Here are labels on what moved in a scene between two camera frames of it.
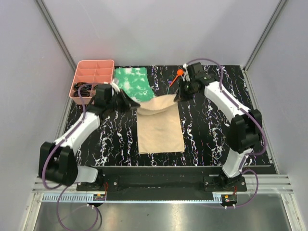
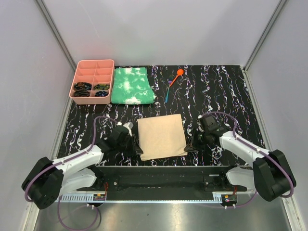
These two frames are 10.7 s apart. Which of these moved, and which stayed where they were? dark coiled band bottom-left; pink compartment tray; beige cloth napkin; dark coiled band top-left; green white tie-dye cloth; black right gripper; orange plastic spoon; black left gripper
Moved: beige cloth napkin; black right gripper; black left gripper
Stayed: dark coiled band bottom-left; pink compartment tray; orange plastic spoon; dark coiled band top-left; green white tie-dye cloth
